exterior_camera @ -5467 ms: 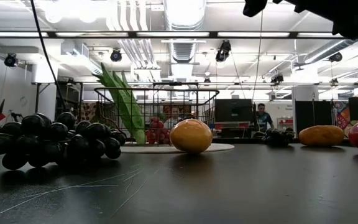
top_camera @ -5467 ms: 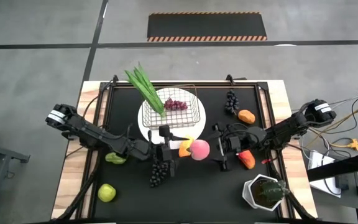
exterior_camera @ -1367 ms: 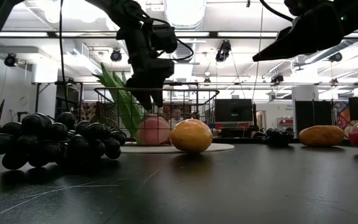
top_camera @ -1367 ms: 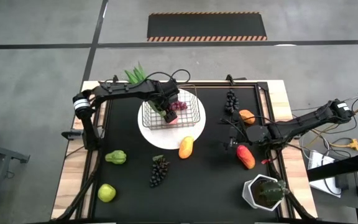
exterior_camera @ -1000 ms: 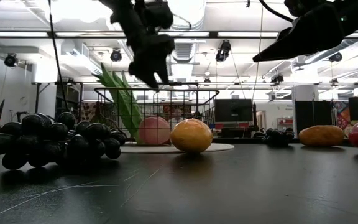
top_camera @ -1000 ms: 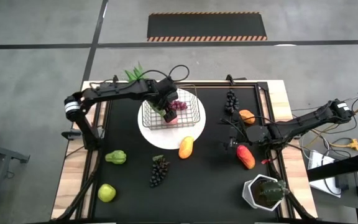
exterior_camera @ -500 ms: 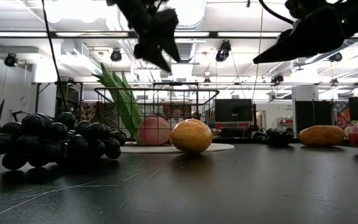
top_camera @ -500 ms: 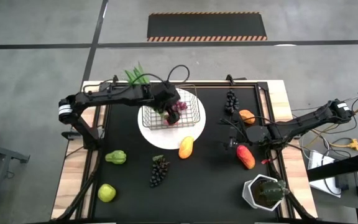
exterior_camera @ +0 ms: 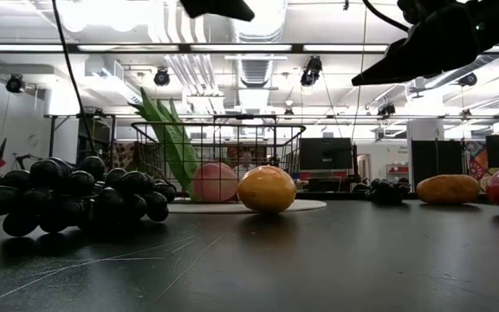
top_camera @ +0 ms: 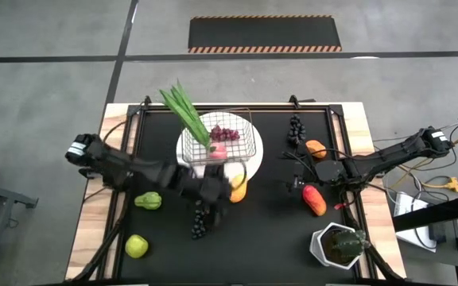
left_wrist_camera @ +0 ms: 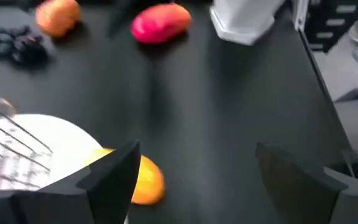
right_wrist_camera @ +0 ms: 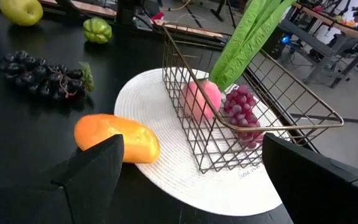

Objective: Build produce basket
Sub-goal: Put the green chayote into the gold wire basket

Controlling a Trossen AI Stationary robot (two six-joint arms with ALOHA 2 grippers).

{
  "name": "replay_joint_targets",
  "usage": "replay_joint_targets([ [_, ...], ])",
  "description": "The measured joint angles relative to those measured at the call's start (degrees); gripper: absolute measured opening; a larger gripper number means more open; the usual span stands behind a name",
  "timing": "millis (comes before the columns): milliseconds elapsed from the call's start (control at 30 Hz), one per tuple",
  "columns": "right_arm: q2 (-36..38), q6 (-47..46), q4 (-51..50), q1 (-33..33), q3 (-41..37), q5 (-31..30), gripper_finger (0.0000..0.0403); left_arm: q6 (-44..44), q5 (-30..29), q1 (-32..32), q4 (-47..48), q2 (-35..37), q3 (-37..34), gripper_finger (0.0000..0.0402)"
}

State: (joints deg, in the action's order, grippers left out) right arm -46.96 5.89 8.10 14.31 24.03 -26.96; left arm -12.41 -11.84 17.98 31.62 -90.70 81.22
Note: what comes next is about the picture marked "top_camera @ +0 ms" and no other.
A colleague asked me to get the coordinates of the small orange fruit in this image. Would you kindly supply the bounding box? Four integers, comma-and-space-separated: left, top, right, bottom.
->
305, 139, 328, 160

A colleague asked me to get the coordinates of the black hazard-striped floor mat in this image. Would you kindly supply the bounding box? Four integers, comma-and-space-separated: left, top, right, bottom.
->
188, 14, 344, 54

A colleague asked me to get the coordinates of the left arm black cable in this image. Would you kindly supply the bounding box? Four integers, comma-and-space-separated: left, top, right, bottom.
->
100, 120, 130, 143

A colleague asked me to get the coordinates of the white box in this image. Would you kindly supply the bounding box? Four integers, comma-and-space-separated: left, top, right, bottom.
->
394, 191, 439, 253

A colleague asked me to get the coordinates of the pink peach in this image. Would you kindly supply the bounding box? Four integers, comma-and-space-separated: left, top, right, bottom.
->
208, 142, 229, 160

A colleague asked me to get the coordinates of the green chayote squash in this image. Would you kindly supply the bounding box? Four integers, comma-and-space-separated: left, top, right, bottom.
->
134, 191, 163, 211

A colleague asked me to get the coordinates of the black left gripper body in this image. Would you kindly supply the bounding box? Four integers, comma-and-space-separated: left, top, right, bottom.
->
195, 163, 233, 206

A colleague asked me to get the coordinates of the black desk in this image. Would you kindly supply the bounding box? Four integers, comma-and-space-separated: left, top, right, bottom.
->
391, 193, 458, 286

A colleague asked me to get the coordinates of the white faceted plant pot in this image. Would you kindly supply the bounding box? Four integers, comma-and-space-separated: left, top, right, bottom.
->
309, 222, 367, 271

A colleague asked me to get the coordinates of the long black grape bunch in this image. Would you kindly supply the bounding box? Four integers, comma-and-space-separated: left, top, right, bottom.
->
191, 199, 219, 241

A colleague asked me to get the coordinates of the red orange mango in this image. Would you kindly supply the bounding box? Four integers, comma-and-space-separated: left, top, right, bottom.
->
301, 184, 328, 218

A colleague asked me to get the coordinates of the black aluminium table frame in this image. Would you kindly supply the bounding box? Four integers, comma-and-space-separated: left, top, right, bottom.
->
69, 95, 403, 284

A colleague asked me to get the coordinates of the wire mesh basket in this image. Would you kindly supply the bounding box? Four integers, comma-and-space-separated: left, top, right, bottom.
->
180, 107, 258, 167

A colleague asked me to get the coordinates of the green onion bunch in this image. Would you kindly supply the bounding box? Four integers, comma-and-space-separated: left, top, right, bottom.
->
159, 79, 213, 149

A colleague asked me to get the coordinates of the yellow orange mango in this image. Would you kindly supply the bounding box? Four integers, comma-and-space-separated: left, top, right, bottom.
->
228, 173, 250, 204

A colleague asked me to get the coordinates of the white round plate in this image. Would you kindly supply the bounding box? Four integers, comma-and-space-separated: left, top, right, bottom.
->
176, 110, 265, 187

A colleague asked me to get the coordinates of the short black grape bunch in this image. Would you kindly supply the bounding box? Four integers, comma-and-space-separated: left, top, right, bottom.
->
286, 114, 307, 146

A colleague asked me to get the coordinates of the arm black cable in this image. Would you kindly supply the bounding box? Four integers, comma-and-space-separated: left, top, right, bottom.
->
100, 120, 130, 143
280, 147, 357, 168

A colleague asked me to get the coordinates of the black table mat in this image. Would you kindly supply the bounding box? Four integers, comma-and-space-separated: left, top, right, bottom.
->
119, 110, 359, 279

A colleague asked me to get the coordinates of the red grape bunch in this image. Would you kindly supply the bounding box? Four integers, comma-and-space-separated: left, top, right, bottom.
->
209, 125, 241, 143

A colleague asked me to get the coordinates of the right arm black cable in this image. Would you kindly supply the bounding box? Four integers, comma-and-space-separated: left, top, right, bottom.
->
280, 147, 357, 168

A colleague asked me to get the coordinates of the green cactus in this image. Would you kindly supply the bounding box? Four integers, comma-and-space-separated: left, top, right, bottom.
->
324, 229, 372, 265

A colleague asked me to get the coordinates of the yellow power splitter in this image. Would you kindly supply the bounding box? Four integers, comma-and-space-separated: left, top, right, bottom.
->
422, 176, 458, 195

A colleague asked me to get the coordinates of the green apple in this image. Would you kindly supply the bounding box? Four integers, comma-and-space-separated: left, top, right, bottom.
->
124, 234, 149, 260

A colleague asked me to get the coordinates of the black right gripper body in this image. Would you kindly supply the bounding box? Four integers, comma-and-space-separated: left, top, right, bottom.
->
291, 160, 318, 188

